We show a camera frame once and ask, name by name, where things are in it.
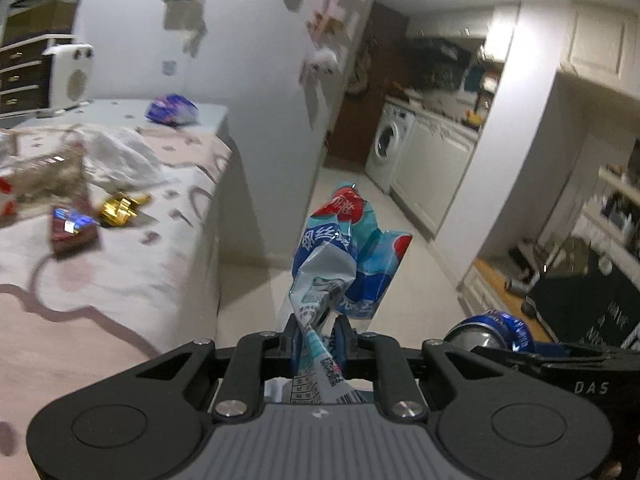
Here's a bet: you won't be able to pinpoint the black range hood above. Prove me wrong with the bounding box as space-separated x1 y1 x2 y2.
407 35 473 86

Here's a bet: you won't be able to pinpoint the white washing machine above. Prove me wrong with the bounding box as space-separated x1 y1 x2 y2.
365 102 417 195

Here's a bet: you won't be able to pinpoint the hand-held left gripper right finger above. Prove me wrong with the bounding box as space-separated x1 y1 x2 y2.
333 315 507 421

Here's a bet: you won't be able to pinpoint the dark brown door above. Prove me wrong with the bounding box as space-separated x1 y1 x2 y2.
325 2 409 167

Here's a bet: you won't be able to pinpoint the white drawer cabinet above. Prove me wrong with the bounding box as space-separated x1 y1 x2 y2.
0 34 76 118

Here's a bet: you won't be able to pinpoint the glass tank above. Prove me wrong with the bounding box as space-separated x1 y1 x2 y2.
2 0 81 47

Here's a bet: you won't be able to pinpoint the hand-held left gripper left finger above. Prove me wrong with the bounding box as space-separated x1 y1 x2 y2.
135 316 304 421

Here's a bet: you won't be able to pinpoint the light blue table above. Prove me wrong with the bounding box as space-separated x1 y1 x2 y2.
0 99 232 137

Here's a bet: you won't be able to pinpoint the dark red snack wrapper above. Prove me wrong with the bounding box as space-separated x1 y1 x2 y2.
47 195 101 261

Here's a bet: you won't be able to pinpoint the purple snack bag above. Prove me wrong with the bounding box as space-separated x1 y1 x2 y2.
145 94 199 127

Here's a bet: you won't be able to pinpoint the blue drink can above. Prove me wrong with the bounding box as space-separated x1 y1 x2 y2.
444 311 538 356

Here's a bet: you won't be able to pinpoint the grey wall organiser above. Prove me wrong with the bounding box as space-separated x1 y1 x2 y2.
164 0 209 56

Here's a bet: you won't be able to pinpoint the white electric heater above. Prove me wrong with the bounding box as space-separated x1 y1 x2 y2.
41 44 95 113

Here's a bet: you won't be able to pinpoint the gold foil wrapper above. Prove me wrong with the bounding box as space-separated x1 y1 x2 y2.
97 192 153 228

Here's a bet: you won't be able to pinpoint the white plush toy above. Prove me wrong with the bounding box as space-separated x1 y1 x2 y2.
305 45 339 79

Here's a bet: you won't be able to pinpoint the white kitchen base cabinets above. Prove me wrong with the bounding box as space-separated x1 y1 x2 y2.
390 110 482 241

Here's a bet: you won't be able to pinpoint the blue snack wrapper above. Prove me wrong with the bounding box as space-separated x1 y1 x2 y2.
280 181 413 406

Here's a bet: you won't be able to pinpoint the pink and white printed blanket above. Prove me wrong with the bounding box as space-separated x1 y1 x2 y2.
0 127 236 356

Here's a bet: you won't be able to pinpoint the white wall cabinet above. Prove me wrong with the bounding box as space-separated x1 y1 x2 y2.
560 0 640 95

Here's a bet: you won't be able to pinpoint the pink wall ornaments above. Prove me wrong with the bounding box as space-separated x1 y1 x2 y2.
307 0 362 42

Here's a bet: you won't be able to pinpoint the white plastic bag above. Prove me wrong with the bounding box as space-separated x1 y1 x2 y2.
75 125 168 187

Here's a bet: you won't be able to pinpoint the black printed bin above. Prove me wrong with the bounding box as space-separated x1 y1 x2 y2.
522 247 640 348

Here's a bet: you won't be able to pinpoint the hanging tote bag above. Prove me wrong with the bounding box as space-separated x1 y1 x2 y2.
350 25 376 96

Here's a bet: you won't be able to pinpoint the white shelf with bottles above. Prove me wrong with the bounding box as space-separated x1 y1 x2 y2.
585 164 640 252

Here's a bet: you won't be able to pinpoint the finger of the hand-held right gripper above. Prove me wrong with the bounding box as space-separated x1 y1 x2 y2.
529 341 618 357
495 351 581 372

